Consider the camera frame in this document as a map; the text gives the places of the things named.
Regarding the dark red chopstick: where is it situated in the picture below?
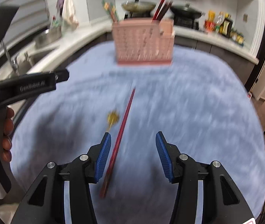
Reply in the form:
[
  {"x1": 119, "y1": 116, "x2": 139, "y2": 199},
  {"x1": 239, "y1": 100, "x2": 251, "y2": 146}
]
[{"x1": 100, "y1": 88, "x2": 135, "y2": 199}]

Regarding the brown chopstick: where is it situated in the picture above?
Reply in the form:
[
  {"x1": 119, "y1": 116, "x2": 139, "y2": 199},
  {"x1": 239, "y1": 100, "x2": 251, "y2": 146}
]
[{"x1": 156, "y1": 1, "x2": 173, "y2": 21}]

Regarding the green chopstick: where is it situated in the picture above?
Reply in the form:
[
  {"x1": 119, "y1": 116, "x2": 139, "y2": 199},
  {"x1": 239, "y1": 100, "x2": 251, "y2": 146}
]
[
  {"x1": 110, "y1": 3, "x2": 119, "y2": 21},
  {"x1": 102, "y1": 0, "x2": 117, "y2": 22}
]

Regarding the person's left hand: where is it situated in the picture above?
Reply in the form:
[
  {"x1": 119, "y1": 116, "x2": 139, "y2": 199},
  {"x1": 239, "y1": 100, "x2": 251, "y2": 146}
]
[{"x1": 1, "y1": 107, "x2": 15, "y2": 163}]

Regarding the chrome sink faucet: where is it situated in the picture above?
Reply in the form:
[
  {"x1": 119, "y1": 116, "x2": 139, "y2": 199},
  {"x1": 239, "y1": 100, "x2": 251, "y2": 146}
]
[{"x1": 0, "y1": 41, "x2": 32, "y2": 77}]

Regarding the gold flower spoon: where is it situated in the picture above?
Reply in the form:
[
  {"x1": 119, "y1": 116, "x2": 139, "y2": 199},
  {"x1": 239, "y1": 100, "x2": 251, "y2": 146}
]
[{"x1": 107, "y1": 110, "x2": 120, "y2": 131}]

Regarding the blue fleece table cloth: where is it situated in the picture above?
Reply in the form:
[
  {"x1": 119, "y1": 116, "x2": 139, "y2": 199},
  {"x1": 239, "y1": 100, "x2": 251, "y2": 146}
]
[{"x1": 11, "y1": 42, "x2": 265, "y2": 223}]

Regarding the steel colander bowl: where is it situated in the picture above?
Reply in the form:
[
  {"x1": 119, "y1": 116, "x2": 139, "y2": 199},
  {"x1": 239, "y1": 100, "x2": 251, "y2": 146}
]
[{"x1": 34, "y1": 26, "x2": 62, "y2": 49}]

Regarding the green detergent bottle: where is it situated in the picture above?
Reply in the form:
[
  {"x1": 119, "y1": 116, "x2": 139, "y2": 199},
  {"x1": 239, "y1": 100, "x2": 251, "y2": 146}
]
[{"x1": 50, "y1": 16, "x2": 61, "y2": 29}]

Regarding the white hanging towel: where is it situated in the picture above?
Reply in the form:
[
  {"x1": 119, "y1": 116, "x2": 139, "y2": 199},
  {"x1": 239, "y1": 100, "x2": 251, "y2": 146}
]
[{"x1": 62, "y1": 0, "x2": 79, "y2": 30}]

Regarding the purple hanging cloth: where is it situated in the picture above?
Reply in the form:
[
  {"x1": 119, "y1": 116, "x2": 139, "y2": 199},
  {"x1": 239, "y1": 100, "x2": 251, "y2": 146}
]
[{"x1": 56, "y1": 0, "x2": 64, "y2": 17}]

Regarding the pink plastic utensil basket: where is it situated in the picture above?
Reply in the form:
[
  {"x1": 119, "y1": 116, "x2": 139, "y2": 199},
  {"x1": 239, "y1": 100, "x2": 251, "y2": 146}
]
[{"x1": 112, "y1": 18, "x2": 175, "y2": 66}]

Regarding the black gas stove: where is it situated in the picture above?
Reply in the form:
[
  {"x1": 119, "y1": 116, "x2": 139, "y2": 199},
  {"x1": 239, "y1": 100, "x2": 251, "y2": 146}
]
[{"x1": 123, "y1": 11, "x2": 200, "y2": 30}]

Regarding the red seasoning container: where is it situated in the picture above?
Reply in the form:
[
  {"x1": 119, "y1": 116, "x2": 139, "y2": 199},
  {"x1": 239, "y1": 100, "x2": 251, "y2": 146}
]
[{"x1": 204, "y1": 20, "x2": 216, "y2": 32}]

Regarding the row of small jars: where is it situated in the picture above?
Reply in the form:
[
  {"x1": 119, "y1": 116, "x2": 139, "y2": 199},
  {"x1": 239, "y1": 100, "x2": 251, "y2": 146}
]
[{"x1": 230, "y1": 29, "x2": 244, "y2": 46}]

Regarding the dark soy sauce bottle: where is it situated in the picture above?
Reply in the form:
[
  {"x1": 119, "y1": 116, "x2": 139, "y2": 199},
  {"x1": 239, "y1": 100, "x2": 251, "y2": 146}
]
[{"x1": 219, "y1": 13, "x2": 233, "y2": 38}]

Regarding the black wok with lid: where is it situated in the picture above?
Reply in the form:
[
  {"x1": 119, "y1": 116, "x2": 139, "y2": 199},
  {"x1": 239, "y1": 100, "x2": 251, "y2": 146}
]
[{"x1": 170, "y1": 5, "x2": 205, "y2": 20}]

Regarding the clear plastic bottle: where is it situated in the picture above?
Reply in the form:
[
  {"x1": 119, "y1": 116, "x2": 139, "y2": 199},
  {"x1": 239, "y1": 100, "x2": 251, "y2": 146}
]
[{"x1": 216, "y1": 12, "x2": 224, "y2": 26}]

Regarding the yellow seasoning packet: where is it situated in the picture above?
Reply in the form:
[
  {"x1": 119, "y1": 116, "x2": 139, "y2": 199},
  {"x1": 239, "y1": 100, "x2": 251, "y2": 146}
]
[{"x1": 207, "y1": 10, "x2": 216, "y2": 22}]

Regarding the steel wok with lid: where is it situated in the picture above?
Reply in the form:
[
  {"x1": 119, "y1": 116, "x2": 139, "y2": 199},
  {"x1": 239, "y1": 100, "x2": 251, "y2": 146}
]
[{"x1": 121, "y1": 0, "x2": 156, "y2": 13}]

